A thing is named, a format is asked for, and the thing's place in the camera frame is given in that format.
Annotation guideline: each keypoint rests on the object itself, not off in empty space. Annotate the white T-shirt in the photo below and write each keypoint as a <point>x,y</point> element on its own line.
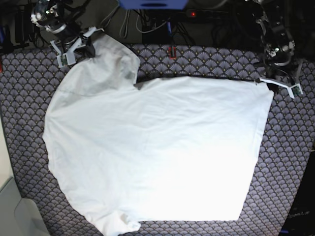
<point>181,148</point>

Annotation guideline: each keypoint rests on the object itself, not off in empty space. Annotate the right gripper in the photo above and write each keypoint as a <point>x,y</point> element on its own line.
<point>66,33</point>

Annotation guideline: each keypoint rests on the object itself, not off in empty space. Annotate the black power strip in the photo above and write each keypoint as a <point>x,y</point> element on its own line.
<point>197,13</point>

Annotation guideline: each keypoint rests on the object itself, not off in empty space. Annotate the black box with logo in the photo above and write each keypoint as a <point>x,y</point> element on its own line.
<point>301,218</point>

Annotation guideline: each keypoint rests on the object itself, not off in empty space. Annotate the red black clamp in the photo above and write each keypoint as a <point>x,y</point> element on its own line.
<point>172,52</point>

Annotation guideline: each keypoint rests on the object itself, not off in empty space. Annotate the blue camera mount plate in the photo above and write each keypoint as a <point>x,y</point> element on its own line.
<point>153,4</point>

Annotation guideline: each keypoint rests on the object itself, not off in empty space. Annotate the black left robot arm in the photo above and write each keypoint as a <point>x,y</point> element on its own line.
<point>277,42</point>

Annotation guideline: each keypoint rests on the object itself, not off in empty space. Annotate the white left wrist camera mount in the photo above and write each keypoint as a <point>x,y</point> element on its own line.
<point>292,90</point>

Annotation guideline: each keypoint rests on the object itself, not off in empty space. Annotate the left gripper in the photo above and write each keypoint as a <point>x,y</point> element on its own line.
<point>273,71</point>

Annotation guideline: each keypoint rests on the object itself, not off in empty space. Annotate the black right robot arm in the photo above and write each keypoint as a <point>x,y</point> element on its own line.
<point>59,18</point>

